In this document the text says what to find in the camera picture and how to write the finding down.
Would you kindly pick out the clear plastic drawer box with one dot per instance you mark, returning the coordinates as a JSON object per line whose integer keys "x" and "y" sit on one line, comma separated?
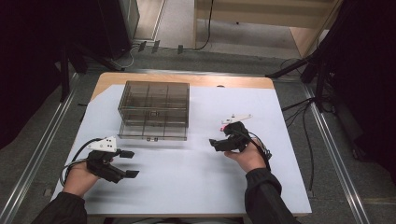
{"x": 154, "y": 109}

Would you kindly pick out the black metal stand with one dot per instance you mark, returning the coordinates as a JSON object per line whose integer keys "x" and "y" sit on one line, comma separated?
{"x": 64, "y": 77}
{"x": 319, "y": 84}

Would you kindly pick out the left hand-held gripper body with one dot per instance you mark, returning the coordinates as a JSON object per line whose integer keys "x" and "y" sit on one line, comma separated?
{"x": 101, "y": 166}

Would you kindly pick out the black curtain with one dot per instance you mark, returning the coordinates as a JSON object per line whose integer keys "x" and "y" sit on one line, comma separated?
{"x": 367, "y": 77}
{"x": 31, "y": 62}

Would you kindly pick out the metal floor rail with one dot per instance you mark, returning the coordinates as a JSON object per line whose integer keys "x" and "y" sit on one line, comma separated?
{"x": 40, "y": 149}
{"x": 337, "y": 161}

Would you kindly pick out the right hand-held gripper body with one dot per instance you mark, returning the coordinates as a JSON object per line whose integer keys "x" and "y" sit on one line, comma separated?
{"x": 238, "y": 135}

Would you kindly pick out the small black floor bracket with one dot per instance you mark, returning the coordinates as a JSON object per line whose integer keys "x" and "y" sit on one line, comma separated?
{"x": 155, "y": 46}
{"x": 142, "y": 46}
{"x": 180, "y": 49}

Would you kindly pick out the person's right hand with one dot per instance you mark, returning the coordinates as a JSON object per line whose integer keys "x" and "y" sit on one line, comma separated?
{"x": 249, "y": 160}

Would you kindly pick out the person's left hand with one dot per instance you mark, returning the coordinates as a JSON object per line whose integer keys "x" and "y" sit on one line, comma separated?
{"x": 79, "y": 179}

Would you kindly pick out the light wooden furniture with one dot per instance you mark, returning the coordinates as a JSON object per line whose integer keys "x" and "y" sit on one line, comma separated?
{"x": 258, "y": 14}

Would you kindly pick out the white table mat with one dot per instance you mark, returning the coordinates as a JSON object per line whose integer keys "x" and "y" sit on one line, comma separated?
{"x": 193, "y": 180}

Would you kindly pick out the grey cabinet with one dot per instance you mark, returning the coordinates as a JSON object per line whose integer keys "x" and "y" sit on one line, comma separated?
{"x": 132, "y": 18}

